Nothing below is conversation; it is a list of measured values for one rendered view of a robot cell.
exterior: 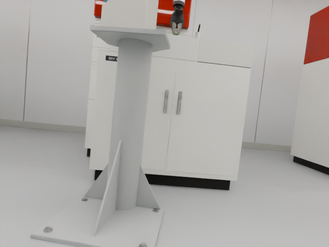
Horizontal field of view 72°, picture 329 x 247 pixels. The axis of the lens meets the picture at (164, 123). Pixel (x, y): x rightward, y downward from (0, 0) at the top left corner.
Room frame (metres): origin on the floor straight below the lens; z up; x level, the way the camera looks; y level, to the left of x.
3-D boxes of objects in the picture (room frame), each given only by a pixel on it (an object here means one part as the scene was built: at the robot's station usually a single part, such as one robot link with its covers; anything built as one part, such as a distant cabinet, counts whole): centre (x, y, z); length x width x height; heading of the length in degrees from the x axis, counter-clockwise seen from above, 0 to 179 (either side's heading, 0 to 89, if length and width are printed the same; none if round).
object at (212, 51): (1.77, -0.32, 0.89); 0.62 x 0.35 x 0.14; 5
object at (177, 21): (1.50, -0.01, 1.11); 0.09 x 0.08 x 0.12; 5
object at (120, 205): (1.00, 0.19, 0.41); 0.51 x 0.44 x 0.82; 173
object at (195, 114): (1.74, -0.01, 0.41); 0.96 x 0.64 x 0.82; 95
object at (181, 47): (1.47, 0.11, 0.89); 0.55 x 0.09 x 0.14; 95
